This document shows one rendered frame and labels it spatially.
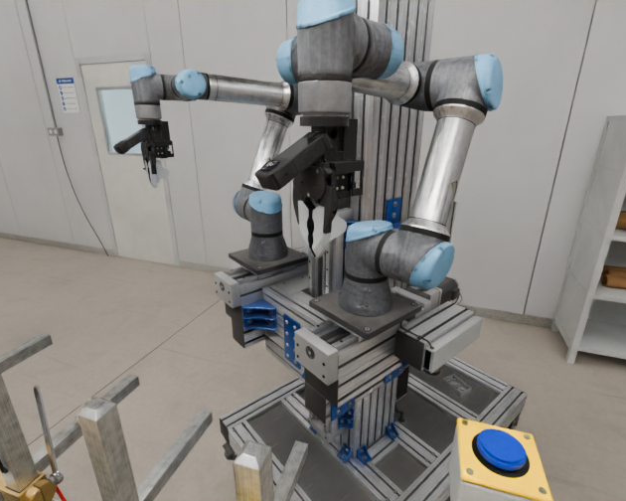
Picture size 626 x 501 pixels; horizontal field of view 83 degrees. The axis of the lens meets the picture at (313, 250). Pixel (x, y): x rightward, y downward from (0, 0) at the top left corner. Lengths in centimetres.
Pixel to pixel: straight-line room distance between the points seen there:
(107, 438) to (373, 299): 61
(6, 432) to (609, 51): 316
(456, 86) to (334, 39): 44
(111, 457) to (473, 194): 269
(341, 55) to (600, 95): 259
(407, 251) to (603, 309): 265
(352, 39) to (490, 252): 264
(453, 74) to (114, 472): 98
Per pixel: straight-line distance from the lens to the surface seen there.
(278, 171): 47
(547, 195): 300
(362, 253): 87
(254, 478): 51
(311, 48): 52
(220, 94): 119
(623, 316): 342
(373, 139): 107
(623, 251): 322
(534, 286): 319
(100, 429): 63
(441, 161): 86
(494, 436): 41
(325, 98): 50
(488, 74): 90
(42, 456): 101
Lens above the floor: 151
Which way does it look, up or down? 20 degrees down
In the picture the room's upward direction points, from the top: straight up
